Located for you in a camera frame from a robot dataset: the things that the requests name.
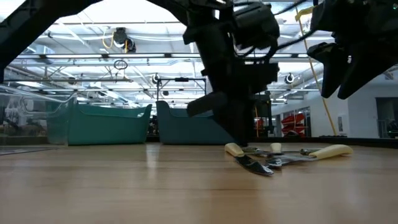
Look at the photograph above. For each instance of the red object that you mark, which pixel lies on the red object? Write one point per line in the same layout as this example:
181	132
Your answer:
293	124

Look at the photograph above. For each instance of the black table frame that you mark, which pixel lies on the black table frame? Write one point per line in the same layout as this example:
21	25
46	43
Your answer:
357	140

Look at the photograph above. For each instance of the white equipment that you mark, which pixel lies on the white equipment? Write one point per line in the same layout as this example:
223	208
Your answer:
18	109

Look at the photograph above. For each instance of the light green plastic bin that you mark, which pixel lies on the light green plastic bin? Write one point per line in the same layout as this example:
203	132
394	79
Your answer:
109	127

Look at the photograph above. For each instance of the black frame stand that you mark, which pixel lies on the black frame stand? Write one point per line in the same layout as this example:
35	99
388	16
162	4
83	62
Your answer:
182	79

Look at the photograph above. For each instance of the clear plastic bin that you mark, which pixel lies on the clear plastic bin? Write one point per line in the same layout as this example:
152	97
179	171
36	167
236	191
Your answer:
37	93

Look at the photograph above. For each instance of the dark teal plastic bin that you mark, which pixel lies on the dark teal plastic bin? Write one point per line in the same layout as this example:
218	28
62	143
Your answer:
186	130

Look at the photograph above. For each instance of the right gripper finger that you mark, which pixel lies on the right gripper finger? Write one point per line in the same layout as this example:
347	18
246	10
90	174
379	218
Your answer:
363	71
335	62

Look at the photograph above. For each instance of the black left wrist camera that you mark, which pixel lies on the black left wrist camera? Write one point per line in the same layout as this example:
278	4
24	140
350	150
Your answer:
256	25

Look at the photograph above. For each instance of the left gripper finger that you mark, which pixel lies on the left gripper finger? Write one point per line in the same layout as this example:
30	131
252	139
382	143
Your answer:
237	124
208	104

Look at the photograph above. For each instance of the dark door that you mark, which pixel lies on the dark door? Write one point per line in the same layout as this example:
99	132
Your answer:
387	115

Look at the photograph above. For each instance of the silver ceiling air duct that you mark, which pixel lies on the silver ceiling air duct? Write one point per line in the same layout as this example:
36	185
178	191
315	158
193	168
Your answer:
308	81

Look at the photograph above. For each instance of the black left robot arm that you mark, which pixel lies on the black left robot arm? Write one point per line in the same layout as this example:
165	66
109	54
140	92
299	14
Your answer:
31	25

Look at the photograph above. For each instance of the black equipment cart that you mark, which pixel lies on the black equipment cart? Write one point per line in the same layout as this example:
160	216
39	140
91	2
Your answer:
264	112

